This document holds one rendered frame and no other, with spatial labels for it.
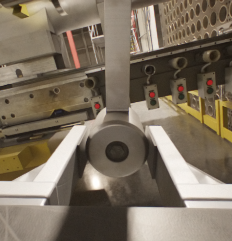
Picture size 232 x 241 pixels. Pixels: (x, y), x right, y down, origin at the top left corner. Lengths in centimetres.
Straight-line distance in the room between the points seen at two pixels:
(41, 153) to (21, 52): 64
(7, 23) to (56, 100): 57
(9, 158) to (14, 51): 65
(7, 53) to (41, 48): 22
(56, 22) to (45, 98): 51
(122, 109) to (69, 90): 111
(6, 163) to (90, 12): 104
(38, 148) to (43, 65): 59
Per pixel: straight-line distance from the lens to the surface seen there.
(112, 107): 15
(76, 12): 134
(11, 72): 150
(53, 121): 124
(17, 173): 143
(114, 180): 159
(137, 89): 117
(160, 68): 121
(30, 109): 138
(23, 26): 138
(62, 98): 127
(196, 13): 446
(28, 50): 128
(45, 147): 115
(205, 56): 113
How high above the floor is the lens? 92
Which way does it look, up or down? 17 degrees down
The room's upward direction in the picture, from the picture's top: 13 degrees counter-clockwise
